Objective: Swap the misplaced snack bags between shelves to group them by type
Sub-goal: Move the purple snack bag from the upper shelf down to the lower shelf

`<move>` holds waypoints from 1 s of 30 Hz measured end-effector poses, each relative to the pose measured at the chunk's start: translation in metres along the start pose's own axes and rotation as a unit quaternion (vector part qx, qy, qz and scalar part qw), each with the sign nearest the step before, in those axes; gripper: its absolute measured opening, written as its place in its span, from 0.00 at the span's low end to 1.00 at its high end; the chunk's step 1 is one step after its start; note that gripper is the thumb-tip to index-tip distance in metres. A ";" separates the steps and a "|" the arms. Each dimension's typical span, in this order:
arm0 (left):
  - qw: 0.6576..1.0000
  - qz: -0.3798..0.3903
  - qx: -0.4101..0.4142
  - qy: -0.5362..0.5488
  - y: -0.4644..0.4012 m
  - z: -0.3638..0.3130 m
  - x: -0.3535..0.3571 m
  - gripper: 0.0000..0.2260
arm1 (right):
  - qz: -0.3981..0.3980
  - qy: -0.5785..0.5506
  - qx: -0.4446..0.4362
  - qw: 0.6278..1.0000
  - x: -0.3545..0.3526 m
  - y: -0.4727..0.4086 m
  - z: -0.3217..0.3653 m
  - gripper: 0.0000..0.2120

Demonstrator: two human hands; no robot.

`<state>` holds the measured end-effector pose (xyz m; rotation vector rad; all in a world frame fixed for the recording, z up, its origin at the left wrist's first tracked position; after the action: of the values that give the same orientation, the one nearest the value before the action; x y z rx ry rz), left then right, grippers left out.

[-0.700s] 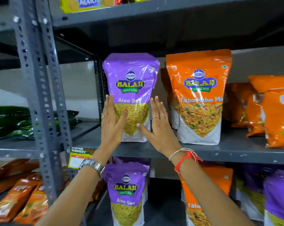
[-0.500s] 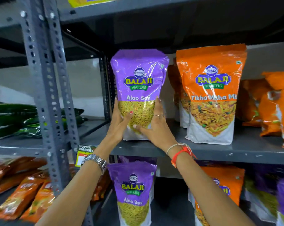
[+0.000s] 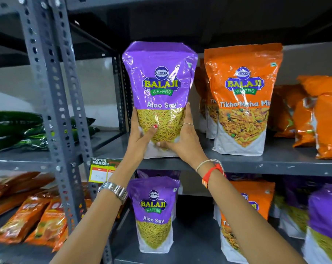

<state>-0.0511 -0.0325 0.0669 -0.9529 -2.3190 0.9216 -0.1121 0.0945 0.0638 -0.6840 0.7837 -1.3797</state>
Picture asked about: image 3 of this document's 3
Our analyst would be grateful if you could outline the person's right hand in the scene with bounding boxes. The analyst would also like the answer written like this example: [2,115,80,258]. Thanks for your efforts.
[156,103,209,171]

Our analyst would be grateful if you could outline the person's left hand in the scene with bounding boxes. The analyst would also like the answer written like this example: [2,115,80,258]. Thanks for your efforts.
[124,107,159,164]

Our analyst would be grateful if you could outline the purple snack packet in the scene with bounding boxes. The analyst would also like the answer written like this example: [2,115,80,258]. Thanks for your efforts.
[122,41,198,160]
[276,175,315,240]
[137,169,182,221]
[302,184,332,264]
[127,176,181,254]

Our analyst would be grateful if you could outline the person's right forearm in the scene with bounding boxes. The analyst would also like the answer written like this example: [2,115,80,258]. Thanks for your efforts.
[195,160,307,264]

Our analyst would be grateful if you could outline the person's left forearm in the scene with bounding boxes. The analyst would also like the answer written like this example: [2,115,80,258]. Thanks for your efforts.
[50,155,144,264]

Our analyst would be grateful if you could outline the green and yellow price label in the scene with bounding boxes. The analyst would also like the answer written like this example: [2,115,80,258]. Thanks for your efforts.
[88,158,122,185]

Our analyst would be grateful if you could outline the silver wristwatch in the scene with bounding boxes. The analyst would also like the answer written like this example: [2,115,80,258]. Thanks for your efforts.
[98,181,128,204]

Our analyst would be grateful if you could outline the large orange snack packet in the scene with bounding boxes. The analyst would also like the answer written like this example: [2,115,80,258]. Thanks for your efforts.
[204,43,283,157]

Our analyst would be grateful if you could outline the grey metal shelving rack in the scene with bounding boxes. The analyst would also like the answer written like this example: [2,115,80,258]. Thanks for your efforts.
[0,0,126,264]
[48,0,332,264]

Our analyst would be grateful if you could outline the green snack packet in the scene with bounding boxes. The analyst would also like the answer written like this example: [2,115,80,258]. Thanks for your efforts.
[0,126,100,154]
[0,110,43,123]
[0,117,96,139]

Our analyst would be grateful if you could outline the pile of orange-brown spice packets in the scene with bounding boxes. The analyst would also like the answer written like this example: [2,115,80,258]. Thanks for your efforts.
[0,171,93,253]

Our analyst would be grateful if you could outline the white thread bracelet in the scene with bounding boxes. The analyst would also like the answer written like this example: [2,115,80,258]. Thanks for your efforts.
[195,158,224,173]

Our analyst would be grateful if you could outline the red thread bracelet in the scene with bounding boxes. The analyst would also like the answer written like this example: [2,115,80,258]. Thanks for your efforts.
[202,163,225,189]

